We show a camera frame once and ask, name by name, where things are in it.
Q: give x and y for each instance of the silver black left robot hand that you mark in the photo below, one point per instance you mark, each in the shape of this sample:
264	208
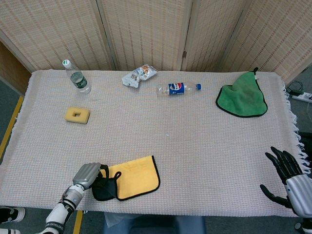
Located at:
85	174

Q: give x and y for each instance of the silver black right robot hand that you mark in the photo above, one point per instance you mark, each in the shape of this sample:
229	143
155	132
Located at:
299	192

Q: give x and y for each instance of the yellow cloth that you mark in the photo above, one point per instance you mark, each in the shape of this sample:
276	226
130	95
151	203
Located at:
136	178

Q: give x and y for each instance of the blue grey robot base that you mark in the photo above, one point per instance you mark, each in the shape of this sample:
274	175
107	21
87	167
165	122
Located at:
146	224

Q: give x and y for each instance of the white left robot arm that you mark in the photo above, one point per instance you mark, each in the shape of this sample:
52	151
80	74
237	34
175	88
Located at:
59	214

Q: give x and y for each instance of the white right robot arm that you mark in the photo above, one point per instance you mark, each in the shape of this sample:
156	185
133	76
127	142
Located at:
304	225

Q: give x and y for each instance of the green cloth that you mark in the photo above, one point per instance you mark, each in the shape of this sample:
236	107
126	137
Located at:
243	100

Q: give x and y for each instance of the yellow sponge with hole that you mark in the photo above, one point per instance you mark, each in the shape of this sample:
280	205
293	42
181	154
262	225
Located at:
69	117

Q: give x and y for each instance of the clear bottle with green label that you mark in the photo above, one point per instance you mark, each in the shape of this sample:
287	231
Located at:
79	81

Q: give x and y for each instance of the white power strip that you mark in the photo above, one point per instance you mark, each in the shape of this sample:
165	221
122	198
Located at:
303	97

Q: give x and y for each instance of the crumpled silver snack bag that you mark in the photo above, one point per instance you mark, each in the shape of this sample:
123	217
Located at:
132	79

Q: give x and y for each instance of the beige woven tablecloth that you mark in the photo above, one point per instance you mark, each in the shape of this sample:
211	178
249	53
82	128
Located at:
195	146

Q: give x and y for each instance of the clear bottle with blue label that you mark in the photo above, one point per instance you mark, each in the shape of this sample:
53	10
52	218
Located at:
176	88

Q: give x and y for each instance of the brown wooden cabinet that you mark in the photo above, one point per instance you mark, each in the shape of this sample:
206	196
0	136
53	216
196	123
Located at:
12	70

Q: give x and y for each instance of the woven folding screen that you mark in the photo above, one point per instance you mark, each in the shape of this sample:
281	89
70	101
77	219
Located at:
146	31

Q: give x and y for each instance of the brass screen hinge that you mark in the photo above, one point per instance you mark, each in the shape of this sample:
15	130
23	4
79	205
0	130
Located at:
184	54

